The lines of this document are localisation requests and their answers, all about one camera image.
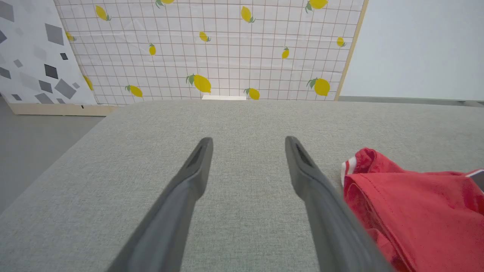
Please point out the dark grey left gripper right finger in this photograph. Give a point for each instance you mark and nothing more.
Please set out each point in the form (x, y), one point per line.
(332, 226)

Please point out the grey terrazzo print backdrop panel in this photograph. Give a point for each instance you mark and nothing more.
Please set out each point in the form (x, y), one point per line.
(34, 56)

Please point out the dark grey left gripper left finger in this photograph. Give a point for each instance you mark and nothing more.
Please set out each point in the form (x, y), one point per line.
(166, 226)

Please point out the red and white basketball jersey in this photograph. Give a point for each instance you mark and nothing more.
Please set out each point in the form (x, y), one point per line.
(423, 211)

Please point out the lemon print backdrop panel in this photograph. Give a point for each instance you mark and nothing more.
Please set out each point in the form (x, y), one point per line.
(227, 56)

